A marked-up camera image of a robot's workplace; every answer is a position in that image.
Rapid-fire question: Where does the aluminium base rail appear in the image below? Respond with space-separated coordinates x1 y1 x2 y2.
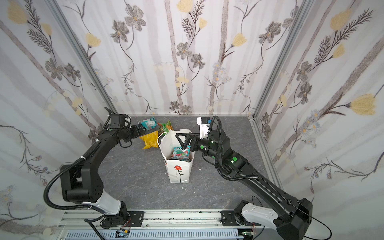
59 208 301 232

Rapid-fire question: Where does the white paper bag red flower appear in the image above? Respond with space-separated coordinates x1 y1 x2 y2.
158 129 195 184

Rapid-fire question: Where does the white slotted cable duct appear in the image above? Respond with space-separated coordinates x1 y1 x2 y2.
71 229 244 240

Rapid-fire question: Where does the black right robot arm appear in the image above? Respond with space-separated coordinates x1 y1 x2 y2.
176 130 313 240

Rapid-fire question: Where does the teal mini snack packet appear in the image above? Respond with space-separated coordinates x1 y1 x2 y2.
170 146 191 162

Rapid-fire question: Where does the left corner aluminium post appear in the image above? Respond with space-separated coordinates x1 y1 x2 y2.
45 0 118 114

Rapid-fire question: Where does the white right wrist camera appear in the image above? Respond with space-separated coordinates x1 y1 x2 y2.
197 117 211 139

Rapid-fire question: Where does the red green snack packet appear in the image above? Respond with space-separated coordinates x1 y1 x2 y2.
157 120 174 136

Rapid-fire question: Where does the right black corrugated cable conduit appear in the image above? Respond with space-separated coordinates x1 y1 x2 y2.
209 115 265 182

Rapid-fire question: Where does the yellow snack packet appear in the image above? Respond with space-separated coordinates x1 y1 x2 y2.
140 131 159 150

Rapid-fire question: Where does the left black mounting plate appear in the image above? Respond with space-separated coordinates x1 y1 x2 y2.
100 205 145 229

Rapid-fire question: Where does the black mounting plate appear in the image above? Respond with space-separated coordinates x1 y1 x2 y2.
100 205 145 229
220 200 261 227

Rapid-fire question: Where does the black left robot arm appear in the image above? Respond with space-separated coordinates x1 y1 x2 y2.
60 114 159 224

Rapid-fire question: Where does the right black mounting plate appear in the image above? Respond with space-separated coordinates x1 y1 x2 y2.
220 200 261 227

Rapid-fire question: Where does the corner aluminium post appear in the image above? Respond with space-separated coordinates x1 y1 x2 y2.
45 0 118 114
252 0 315 119

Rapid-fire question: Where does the right corner aluminium post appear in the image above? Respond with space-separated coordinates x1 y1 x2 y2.
252 0 315 119

